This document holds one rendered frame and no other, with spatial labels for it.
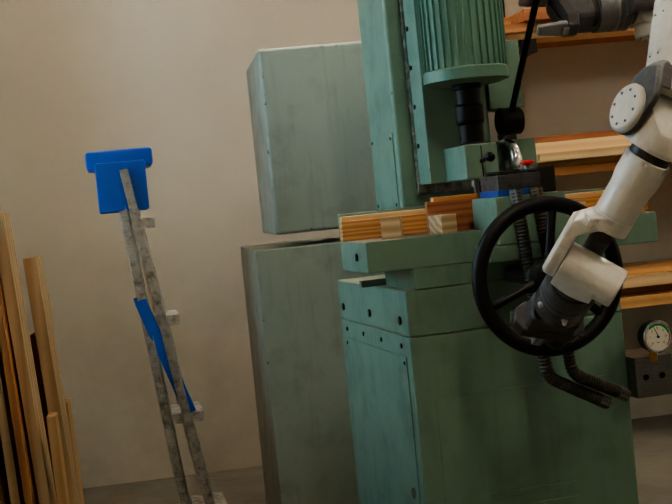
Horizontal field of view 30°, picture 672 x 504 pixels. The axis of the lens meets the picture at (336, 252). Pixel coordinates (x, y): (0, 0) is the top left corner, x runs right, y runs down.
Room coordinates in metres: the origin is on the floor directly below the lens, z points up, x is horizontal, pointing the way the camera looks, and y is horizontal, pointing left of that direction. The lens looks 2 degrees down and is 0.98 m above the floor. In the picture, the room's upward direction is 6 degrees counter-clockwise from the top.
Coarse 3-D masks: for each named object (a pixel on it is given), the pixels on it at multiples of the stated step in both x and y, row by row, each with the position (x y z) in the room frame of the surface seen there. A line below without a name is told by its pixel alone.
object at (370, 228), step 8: (592, 200) 2.63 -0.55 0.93; (408, 216) 2.54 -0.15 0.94; (416, 216) 2.54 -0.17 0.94; (424, 216) 2.55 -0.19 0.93; (344, 224) 2.51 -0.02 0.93; (352, 224) 2.51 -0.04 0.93; (360, 224) 2.52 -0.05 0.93; (368, 224) 2.52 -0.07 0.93; (376, 224) 2.52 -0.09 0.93; (408, 224) 2.54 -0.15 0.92; (416, 224) 2.54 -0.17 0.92; (424, 224) 2.55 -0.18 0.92; (344, 232) 2.51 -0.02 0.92; (352, 232) 2.51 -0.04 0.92; (360, 232) 2.52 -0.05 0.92; (368, 232) 2.52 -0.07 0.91; (376, 232) 2.52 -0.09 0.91; (408, 232) 2.54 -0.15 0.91; (416, 232) 2.54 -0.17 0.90; (424, 232) 2.55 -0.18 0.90; (344, 240) 2.51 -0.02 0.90; (352, 240) 2.51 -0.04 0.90
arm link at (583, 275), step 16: (592, 240) 1.97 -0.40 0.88; (608, 240) 1.97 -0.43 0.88; (576, 256) 1.94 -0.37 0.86; (592, 256) 1.95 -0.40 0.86; (560, 272) 1.95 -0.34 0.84; (576, 272) 1.94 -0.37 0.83; (592, 272) 1.94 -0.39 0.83; (608, 272) 1.94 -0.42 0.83; (624, 272) 1.94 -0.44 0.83; (544, 288) 2.01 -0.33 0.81; (560, 288) 1.98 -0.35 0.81; (576, 288) 1.96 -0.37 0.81; (592, 288) 1.94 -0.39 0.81; (608, 288) 1.93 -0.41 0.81; (560, 304) 1.99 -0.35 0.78; (576, 304) 1.99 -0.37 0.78; (592, 304) 2.00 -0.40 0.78; (608, 304) 1.94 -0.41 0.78
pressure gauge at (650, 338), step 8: (640, 328) 2.43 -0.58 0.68; (648, 328) 2.42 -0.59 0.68; (656, 328) 2.42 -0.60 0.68; (664, 328) 2.42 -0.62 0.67; (640, 336) 2.42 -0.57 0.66; (648, 336) 2.41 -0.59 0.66; (656, 336) 2.42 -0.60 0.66; (664, 336) 2.42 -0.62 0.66; (640, 344) 2.43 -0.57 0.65; (648, 344) 2.41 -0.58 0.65; (656, 344) 2.42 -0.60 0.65; (664, 344) 2.42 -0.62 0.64; (656, 352) 2.42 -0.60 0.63; (656, 360) 2.44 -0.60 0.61
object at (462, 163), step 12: (480, 144) 2.54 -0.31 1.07; (492, 144) 2.54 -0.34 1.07; (444, 156) 2.66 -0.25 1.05; (456, 156) 2.58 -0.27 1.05; (468, 156) 2.53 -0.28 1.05; (480, 156) 2.53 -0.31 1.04; (456, 168) 2.59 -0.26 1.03; (468, 168) 2.53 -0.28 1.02; (480, 168) 2.53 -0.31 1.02; (492, 168) 2.54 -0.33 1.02; (456, 180) 2.60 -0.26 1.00
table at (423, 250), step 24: (648, 216) 2.49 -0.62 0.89; (360, 240) 2.49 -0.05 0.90; (384, 240) 2.37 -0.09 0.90; (408, 240) 2.38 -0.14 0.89; (432, 240) 2.39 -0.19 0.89; (456, 240) 2.40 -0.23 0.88; (576, 240) 2.35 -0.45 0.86; (624, 240) 2.47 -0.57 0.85; (648, 240) 2.49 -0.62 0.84; (360, 264) 2.41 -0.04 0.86; (384, 264) 2.37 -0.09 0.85; (408, 264) 2.38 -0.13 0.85; (432, 264) 2.39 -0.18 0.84
